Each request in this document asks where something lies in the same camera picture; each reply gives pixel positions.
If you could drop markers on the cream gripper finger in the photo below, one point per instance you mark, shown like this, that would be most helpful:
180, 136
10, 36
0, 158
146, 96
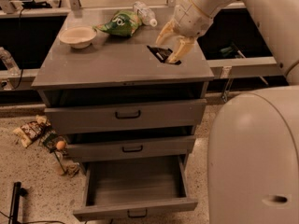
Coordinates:
166, 33
182, 47

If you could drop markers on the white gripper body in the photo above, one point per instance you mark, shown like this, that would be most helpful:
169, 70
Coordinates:
191, 20

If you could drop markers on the black chocolate rxbar wrapper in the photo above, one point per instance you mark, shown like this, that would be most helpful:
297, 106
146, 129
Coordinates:
161, 54

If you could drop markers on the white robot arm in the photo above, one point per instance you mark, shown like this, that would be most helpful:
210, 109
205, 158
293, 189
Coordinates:
253, 148

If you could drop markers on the grey metal drawer cabinet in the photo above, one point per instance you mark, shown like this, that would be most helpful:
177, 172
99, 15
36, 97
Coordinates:
115, 70

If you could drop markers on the grey middle drawer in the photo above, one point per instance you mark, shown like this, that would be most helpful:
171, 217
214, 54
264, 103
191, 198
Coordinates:
129, 149

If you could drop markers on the grey drawer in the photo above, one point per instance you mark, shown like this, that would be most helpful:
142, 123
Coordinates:
135, 188
129, 149
125, 117

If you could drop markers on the grey top drawer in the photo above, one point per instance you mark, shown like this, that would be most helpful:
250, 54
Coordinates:
125, 117

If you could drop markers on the grey bottom drawer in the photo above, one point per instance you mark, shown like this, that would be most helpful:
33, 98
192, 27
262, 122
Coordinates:
135, 188

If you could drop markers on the clear plastic water bottle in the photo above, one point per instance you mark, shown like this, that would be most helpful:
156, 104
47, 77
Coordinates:
145, 13

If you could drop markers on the green chip bag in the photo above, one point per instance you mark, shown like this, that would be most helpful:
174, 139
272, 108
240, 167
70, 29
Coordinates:
123, 23

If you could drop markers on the green tool in bin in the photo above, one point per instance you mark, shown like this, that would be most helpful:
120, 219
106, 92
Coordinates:
232, 51

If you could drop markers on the white paper bowl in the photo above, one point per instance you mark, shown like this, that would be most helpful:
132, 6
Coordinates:
78, 37

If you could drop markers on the orange ball on floor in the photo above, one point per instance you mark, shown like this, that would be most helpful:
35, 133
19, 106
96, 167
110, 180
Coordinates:
61, 145

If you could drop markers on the dark green snack bag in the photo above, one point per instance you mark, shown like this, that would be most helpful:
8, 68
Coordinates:
49, 140

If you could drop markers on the clear bottle at left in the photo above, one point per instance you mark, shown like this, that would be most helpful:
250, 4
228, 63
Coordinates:
12, 68

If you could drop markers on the clear bottle on floor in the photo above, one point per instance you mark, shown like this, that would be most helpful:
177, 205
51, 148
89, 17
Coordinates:
56, 162

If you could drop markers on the brown snack bag on floor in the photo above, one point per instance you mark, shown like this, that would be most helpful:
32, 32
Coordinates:
31, 131

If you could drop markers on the black stand at bottom left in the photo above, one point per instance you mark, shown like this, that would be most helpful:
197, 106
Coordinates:
17, 192

